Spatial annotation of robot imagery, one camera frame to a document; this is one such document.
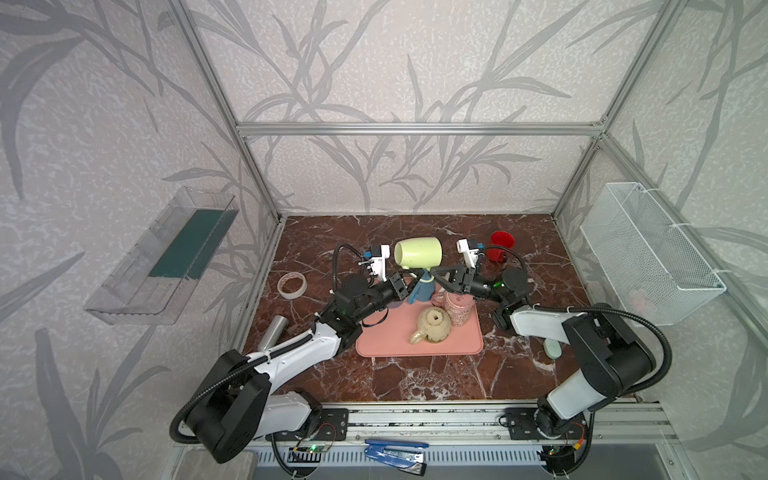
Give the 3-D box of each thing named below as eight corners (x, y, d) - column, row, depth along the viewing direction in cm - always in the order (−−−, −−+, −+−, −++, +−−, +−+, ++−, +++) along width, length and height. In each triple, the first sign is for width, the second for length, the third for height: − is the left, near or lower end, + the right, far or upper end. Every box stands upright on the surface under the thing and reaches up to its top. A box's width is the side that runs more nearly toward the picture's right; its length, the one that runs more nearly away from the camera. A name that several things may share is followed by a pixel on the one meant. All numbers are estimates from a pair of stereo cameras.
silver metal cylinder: (256, 348, 88) (251, 343, 86) (281, 318, 95) (277, 313, 92) (268, 355, 87) (263, 351, 84) (292, 324, 93) (289, 319, 90)
